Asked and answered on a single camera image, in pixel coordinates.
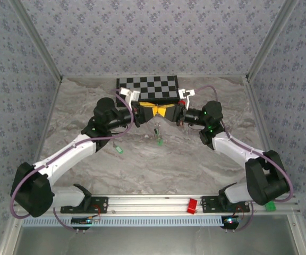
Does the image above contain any black grey checkerboard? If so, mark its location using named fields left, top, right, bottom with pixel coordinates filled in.
left=115, top=75, right=181, bottom=107

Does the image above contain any small circuit board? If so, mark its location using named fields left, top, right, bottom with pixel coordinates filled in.
left=71, top=216, right=94, bottom=227
left=222, top=216, right=240, bottom=227

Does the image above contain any aluminium side rail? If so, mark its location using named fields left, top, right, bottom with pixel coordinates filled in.
left=0, top=76, right=64, bottom=255
left=244, top=75, right=306, bottom=255

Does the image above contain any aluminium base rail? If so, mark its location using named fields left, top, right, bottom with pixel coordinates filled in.
left=14, top=194, right=301, bottom=216

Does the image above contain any black right mount plate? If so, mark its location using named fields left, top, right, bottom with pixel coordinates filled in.
left=201, top=195, right=251, bottom=214

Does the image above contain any black mount plate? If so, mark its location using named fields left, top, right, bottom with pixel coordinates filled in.
left=201, top=195, right=251, bottom=214
left=60, top=195, right=109, bottom=214

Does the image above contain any aluminium frame post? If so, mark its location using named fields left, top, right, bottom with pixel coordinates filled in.
left=245, top=0, right=300, bottom=82
left=8, top=0, right=64, bottom=82

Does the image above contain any black left mount plate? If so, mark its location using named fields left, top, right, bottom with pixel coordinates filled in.
left=60, top=195, right=109, bottom=214

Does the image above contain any red block on rail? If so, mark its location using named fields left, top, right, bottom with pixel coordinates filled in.
left=186, top=198, right=198, bottom=215

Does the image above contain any light blue slotted cable duct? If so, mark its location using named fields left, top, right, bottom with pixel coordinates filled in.
left=22, top=215, right=224, bottom=227

